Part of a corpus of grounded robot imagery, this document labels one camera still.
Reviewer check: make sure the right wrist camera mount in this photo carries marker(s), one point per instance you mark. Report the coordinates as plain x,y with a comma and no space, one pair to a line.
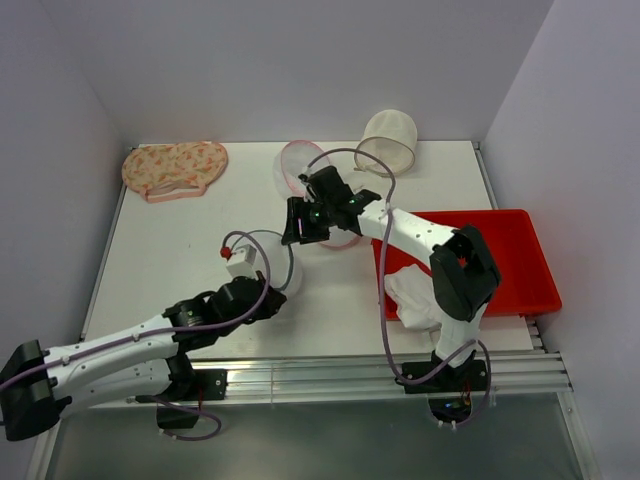
305,175

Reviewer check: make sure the aluminium mounting rail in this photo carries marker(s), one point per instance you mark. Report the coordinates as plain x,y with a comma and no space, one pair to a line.
287,379

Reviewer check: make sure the red plastic tray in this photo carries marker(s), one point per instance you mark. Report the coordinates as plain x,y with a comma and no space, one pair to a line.
527,287

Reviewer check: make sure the beige mesh laundry bag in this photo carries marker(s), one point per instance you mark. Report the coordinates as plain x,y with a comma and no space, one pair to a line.
391,136

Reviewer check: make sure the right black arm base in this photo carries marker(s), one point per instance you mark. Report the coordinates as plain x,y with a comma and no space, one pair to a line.
455,394

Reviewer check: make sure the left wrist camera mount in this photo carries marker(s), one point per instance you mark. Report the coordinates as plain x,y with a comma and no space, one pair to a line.
240,261

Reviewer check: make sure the orange floral laundry bag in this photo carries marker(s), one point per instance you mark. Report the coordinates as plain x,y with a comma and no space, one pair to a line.
168,172

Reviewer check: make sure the pink-trimmed white mesh laundry bag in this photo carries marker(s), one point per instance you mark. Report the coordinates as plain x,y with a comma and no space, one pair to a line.
288,164

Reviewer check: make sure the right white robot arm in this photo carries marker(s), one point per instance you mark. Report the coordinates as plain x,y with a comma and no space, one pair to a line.
464,274

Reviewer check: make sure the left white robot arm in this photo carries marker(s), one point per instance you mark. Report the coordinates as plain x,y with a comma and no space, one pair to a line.
39,386

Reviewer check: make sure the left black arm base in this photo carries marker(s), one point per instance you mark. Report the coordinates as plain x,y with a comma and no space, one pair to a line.
180,409

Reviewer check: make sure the white bra in tray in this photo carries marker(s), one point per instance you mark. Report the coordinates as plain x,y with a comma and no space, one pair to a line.
411,289

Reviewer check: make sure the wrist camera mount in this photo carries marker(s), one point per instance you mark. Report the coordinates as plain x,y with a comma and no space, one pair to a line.
240,261
305,175

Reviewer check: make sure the grey-trimmed white mesh laundry bag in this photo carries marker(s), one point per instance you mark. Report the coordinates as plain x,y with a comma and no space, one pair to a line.
286,268

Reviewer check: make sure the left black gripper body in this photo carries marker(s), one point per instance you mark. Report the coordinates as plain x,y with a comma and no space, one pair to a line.
267,309

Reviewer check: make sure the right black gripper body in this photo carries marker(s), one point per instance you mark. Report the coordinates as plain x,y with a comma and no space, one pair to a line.
330,209

